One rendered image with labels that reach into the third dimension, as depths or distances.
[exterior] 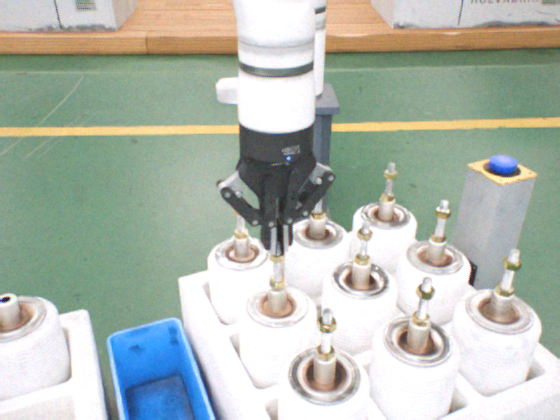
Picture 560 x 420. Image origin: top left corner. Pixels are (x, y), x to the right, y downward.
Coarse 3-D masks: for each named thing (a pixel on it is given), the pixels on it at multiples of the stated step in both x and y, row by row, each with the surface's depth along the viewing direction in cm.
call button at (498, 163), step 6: (492, 156) 84; (498, 156) 84; (504, 156) 84; (492, 162) 82; (498, 162) 82; (504, 162) 82; (510, 162) 82; (516, 162) 82; (492, 168) 83; (498, 168) 82; (504, 168) 81; (510, 168) 81; (516, 168) 82
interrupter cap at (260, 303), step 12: (264, 288) 69; (288, 288) 69; (252, 300) 67; (264, 300) 67; (288, 300) 67; (300, 300) 67; (252, 312) 65; (264, 312) 65; (288, 312) 66; (300, 312) 65; (264, 324) 63; (276, 324) 63; (288, 324) 63
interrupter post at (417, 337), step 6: (414, 324) 60; (408, 330) 61; (414, 330) 60; (420, 330) 59; (426, 330) 59; (408, 336) 61; (414, 336) 60; (420, 336) 60; (426, 336) 60; (408, 342) 61; (414, 342) 60; (420, 342) 60; (426, 342) 61; (420, 348) 61
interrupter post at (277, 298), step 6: (270, 288) 65; (282, 288) 65; (270, 294) 65; (276, 294) 64; (282, 294) 64; (270, 300) 65; (276, 300) 65; (282, 300) 65; (270, 306) 66; (276, 306) 65; (282, 306) 65; (276, 312) 66
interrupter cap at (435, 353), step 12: (396, 324) 64; (408, 324) 64; (432, 324) 64; (384, 336) 62; (396, 336) 62; (432, 336) 62; (444, 336) 62; (396, 348) 60; (408, 348) 61; (432, 348) 61; (444, 348) 60; (408, 360) 59; (420, 360) 59; (432, 360) 59; (444, 360) 59
